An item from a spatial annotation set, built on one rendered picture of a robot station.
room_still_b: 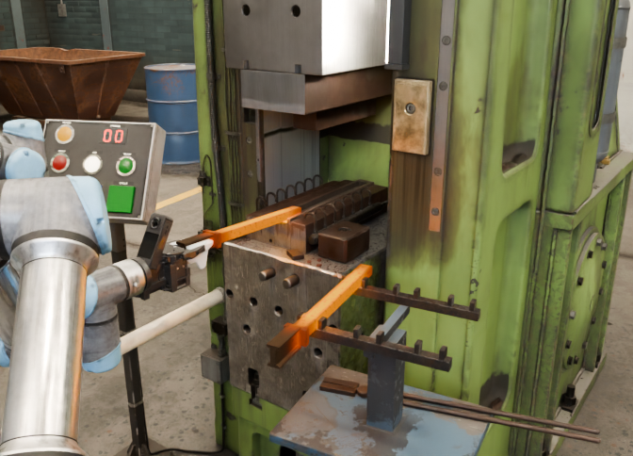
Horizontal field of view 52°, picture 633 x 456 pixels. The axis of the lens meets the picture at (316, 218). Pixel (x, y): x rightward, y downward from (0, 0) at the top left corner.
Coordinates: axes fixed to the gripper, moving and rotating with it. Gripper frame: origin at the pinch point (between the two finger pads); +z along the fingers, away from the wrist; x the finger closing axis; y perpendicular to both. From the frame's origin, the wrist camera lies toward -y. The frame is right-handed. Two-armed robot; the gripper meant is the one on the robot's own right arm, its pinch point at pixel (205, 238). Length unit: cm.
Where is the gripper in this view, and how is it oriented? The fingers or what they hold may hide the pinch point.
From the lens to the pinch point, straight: 147.4
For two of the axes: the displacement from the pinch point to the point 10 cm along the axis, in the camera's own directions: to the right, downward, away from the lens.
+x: 8.2, 1.7, -5.5
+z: 5.8, -2.5, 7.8
